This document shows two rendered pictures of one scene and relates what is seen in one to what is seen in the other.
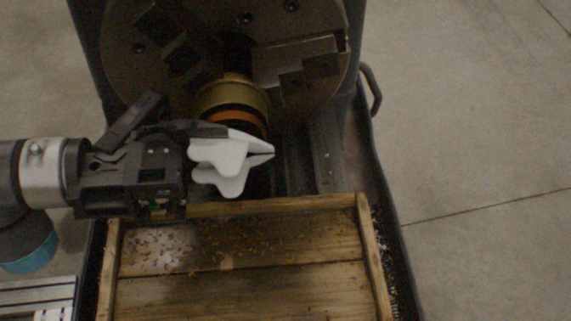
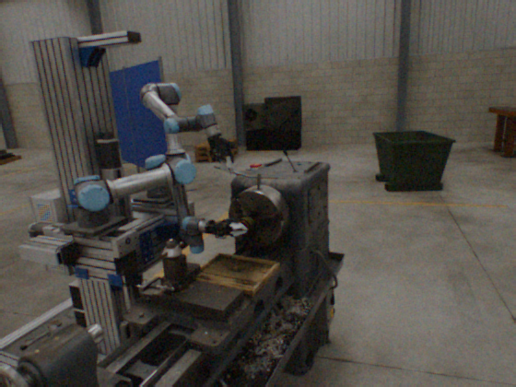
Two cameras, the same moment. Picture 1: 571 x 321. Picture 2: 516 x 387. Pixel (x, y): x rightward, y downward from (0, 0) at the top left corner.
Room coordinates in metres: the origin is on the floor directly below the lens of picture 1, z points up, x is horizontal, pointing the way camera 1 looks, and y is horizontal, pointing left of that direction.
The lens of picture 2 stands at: (-1.02, -0.95, 1.74)
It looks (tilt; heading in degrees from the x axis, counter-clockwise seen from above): 16 degrees down; 32
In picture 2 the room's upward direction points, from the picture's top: 3 degrees counter-clockwise
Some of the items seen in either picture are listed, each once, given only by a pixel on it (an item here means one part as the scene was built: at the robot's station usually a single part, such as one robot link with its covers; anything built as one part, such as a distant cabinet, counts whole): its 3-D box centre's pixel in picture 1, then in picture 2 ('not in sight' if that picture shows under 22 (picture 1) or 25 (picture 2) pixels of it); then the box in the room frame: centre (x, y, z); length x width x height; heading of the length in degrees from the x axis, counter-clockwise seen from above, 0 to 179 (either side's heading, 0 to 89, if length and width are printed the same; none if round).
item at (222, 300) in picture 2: not in sight; (189, 294); (-0.01, 0.04, 0.95); 0.43 x 0.17 x 0.05; 95
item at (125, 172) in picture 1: (132, 173); (218, 228); (0.38, 0.16, 1.08); 0.12 x 0.09 x 0.08; 94
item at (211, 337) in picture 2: not in sight; (186, 312); (-0.06, 0.02, 0.90); 0.47 x 0.30 x 0.06; 95
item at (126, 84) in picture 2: not in sight; (131, 123); (4.60, 5.64, 1.18); 4.12 x 0.80 x 2.35; 66
